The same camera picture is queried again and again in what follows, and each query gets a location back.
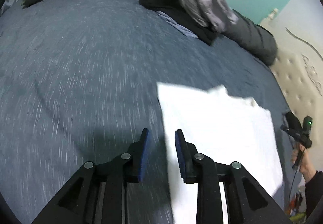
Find white long sleeve shirt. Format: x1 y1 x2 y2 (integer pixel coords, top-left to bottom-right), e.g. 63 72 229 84
157 82 284 223

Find person right hand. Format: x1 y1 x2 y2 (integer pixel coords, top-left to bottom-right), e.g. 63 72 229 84
291 144 317 183

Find person right dark sleeve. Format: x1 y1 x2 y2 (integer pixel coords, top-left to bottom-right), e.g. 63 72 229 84
305 171 323 218

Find cream tufted headboard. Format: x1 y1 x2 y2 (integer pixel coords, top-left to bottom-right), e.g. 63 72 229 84
260 8 322 170

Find blue bed sheet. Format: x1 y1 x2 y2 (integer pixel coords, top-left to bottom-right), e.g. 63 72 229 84
1 0 297 223

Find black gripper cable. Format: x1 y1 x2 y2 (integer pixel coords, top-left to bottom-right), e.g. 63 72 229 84
287 170 300 212

